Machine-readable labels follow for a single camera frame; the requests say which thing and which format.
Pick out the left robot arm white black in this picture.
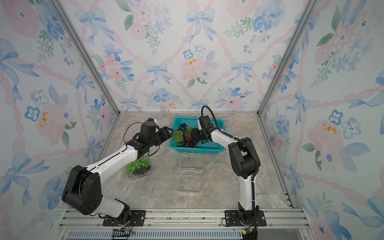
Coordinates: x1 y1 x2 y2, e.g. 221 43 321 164
62 118 173 225

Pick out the teal plastic basket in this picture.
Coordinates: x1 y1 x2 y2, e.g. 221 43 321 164
168 116 227 155

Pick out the purple red grape bunch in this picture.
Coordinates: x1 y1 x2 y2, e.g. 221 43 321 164
180 132 198 148

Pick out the clear plastic clamshell container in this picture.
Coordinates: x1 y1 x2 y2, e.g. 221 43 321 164
124 155 153 178

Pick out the green grape leaf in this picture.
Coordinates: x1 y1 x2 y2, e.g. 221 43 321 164
172 130 184 143

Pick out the left aluminium corner post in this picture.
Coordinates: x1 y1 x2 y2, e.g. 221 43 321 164
48 0 120 116

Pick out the right aluminium corner post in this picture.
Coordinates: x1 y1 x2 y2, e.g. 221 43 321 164
257 0 318 118

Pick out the dark blue grape bunch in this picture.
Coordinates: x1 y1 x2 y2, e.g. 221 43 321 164
179 123 188 133

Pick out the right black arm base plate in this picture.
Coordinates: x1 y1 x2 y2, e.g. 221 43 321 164
224 210 267 227

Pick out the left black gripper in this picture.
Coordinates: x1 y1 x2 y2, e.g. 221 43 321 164
149 126 174 149

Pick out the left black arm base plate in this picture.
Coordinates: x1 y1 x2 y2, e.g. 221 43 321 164
103 210 147 228

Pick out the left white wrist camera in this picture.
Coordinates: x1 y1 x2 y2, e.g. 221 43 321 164
148 118 159 129

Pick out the aluminium front rail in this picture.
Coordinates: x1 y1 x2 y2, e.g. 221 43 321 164
54 208 315 240

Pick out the thin black left cable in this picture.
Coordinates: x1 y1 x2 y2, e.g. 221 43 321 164
122 121 160 157

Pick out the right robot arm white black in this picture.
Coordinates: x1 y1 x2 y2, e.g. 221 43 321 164
192 116 261 227

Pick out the aluminium corner post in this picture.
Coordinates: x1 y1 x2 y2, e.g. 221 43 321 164
48 0 120 116
257 0 318 118

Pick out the black corrugated cable conduit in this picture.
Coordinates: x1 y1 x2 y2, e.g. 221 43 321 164
200 104 260 224

